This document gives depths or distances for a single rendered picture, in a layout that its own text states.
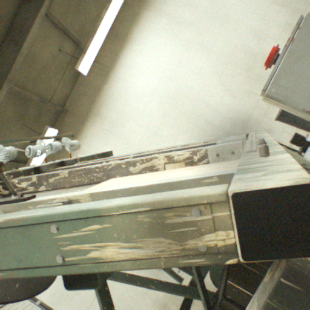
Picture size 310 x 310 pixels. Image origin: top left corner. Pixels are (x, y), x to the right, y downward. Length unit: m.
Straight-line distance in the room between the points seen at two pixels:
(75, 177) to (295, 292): 1.10
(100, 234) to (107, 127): 6.26
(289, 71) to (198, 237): 0.27
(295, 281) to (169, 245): 0.18
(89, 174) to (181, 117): 5.16
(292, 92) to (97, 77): 6.67
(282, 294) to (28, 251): 0.42
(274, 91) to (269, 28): 6.49
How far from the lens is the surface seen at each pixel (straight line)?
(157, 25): 7.14
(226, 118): 6.49
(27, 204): 0.96
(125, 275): 1.76
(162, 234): 0.56
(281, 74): 0.51
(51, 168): 1.95
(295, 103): 0.51
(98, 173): 1.45
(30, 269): 0.68
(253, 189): 0.52
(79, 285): 0.73
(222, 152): 1.31
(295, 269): 0.56
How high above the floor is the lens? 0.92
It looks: 11 degrees up
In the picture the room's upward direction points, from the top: 63 degrees counter-clockwise
